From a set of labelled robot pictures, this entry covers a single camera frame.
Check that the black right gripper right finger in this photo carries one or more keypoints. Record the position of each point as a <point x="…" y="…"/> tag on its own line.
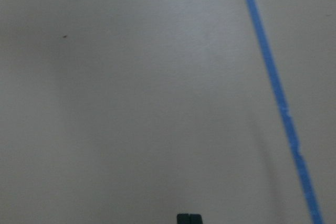
<point x="196" y="219"/>

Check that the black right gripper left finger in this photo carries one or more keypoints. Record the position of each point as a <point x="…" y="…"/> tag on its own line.
<point x="183" y="219"/>

